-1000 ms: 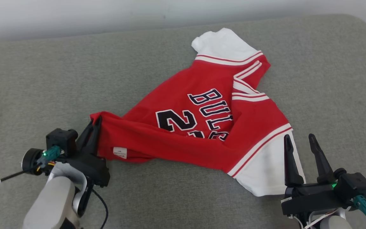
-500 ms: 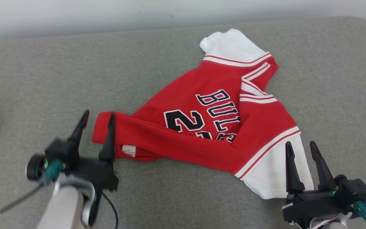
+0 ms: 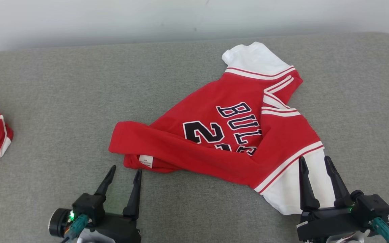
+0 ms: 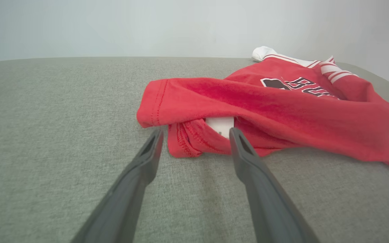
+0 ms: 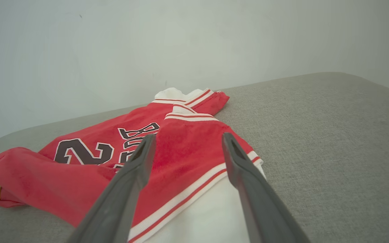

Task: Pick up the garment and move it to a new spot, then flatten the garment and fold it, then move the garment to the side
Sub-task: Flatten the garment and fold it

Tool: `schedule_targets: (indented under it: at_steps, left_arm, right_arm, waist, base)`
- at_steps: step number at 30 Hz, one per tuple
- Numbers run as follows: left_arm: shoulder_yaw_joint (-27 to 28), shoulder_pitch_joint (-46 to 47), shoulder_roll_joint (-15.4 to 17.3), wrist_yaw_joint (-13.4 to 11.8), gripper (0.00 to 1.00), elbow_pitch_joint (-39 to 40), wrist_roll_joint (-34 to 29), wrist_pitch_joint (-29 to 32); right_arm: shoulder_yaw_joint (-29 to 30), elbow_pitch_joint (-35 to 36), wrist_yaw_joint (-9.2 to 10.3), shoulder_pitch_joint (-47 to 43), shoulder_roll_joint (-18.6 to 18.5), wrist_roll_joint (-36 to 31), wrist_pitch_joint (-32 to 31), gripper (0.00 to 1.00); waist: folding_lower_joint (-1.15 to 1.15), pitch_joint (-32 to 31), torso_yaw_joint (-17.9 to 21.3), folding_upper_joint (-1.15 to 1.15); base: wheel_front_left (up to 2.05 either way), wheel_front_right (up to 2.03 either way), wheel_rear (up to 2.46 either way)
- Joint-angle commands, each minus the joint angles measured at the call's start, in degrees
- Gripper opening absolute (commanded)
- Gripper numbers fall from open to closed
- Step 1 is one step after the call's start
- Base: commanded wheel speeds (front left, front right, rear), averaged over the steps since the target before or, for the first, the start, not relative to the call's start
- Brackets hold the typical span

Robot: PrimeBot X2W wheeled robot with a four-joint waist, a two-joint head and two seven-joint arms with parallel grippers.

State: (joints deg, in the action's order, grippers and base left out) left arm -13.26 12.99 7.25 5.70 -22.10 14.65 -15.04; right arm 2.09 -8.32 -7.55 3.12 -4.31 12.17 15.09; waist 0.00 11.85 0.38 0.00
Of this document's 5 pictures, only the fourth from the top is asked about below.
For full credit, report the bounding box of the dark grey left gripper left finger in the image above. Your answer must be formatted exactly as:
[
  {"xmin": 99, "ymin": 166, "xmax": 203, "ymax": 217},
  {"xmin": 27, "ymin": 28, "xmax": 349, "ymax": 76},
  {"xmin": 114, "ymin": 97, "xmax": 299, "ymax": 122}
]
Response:
[{"xmin": 71, "ymin": 129, "xmax": 164, "ymax": 243}]

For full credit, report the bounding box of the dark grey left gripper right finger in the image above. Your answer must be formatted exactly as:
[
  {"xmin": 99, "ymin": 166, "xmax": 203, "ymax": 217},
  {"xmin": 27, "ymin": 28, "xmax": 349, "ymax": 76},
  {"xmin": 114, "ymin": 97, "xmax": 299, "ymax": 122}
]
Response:
[{"xmin": 230, "ymin": 127, "xmax": 320, "ymax": 243}]

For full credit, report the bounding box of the red garment stack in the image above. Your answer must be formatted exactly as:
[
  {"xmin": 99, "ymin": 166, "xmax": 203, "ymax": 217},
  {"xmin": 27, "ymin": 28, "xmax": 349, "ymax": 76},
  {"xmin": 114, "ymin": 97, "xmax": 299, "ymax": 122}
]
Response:
[{"xmin": 136, "ymin": 46, "xmax": 389, "ymax": 174}]

